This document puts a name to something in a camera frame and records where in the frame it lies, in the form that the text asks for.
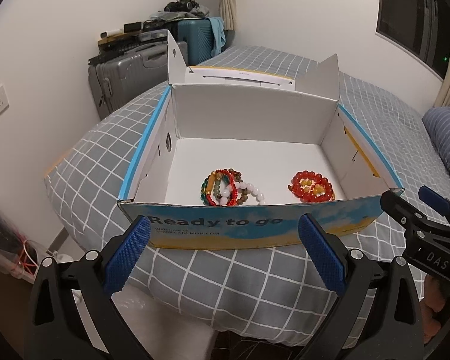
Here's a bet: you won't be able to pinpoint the red bead bracelet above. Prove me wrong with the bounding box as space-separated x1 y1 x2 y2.
287 170 337 202

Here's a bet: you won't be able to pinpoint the brown wooden bead bracelet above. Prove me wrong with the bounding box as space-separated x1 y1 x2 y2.
209 168 251 207

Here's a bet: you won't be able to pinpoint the grey suitcase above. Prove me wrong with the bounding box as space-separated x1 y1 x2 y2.
88 41 168 119

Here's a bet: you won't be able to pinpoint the blue yellow cardboard box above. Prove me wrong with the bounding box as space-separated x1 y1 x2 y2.
118 38 403 250

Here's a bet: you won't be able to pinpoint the teal cloth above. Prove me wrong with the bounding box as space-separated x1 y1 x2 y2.
207 17 227 57

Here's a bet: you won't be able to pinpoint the dark window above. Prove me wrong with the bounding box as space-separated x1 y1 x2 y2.
376 0 450 78

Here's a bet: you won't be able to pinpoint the black items on suitcase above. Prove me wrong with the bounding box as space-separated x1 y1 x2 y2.
149 0 209 21

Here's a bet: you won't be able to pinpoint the right hand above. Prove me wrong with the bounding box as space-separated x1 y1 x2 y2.
420 275 450 344

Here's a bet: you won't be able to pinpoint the pink white bead bracelet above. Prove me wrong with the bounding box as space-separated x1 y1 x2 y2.
217 181 267 207

